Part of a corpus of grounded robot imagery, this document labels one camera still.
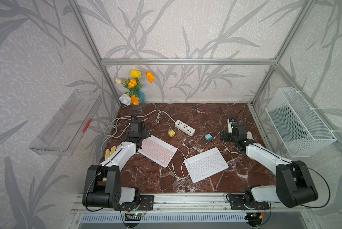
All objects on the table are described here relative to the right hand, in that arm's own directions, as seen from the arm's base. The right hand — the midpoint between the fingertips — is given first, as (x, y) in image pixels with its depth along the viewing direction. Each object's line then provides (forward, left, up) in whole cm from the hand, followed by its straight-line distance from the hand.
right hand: (228, 130), depth 92 cm
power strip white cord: (+8, +78, -9) cm, 79 cm away
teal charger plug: (-1, +11, -8) cm, 14 cm away
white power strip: (+7, +28, -7) cm, 29 cm away
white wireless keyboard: (-19, +16, -9) cm, 26 cm away
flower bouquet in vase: (+15, +59, +17) cm, 63 cm away
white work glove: (+2, -18, -10) cm, 21 cm away
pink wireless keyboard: (-9, +46, -9) cm, 48 cm away
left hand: (0, +57, +2) cm, 57 cm away
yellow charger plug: (+3, +37, -7) cm, 38 cm away
